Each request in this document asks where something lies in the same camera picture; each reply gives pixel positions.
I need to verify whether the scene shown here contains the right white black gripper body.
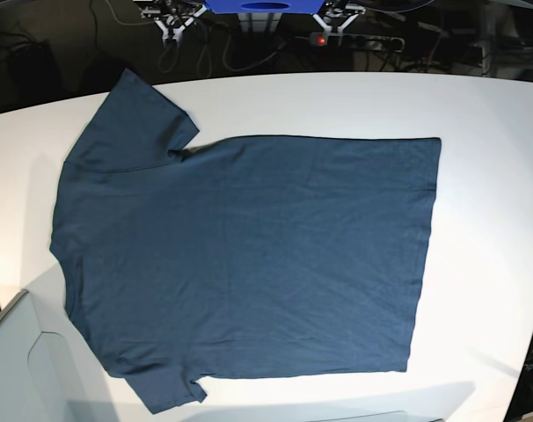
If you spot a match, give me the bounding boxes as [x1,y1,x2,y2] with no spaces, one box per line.
[142,0,208,46]

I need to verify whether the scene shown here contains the left white black gripper body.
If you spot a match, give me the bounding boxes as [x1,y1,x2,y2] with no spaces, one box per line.
[312,0,363,35]

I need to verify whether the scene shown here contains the dark blue T-shirt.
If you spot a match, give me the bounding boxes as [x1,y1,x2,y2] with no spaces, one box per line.
[50,71,442,413]

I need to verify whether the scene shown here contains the blue plastic box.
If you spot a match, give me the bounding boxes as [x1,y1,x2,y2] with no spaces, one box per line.
[204,0,324,14]

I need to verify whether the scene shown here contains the grey tray corner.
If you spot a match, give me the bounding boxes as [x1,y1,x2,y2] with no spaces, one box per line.
[0,290,118,421]

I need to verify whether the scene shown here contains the black power strip red switch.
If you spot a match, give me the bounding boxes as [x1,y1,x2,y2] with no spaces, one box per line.
[308,33,405,53]

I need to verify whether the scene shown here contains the grey cable loops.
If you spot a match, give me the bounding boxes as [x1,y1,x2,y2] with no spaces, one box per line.
[157,17,289,74]

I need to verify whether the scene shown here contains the silver aluminium frame post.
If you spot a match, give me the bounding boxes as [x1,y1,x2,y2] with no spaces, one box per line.
[237,12,282,34]

